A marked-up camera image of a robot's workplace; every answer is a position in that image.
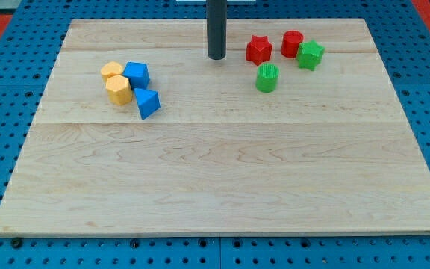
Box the red star block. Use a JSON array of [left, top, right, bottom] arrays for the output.
[[246, 35, 272, 66]]

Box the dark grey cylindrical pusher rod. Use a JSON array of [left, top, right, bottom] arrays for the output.
[[206, 0, 227, 60]]

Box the yellow cylinder block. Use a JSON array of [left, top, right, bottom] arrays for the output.
[[100, 61, 124, 82]]

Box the green cylinder block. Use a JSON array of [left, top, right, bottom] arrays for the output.
[[255, 63, 279, 93]]

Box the yellow hexagon block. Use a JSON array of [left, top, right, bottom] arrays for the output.
[[105, 75, 133, 105]]

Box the blue cube block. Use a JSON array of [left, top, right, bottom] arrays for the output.
[[122, 62, 150, 90]]

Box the light wooden board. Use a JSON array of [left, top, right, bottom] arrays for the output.
[[0, 19, 430, 238]]

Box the green star block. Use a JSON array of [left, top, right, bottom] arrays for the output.
[[296, 40, 325, 71]]

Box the blue triangle block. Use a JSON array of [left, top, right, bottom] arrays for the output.
[[134, 88, 161, 120]]

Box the red cylinder block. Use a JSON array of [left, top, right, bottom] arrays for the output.
[[281, 30, 304, 58]]

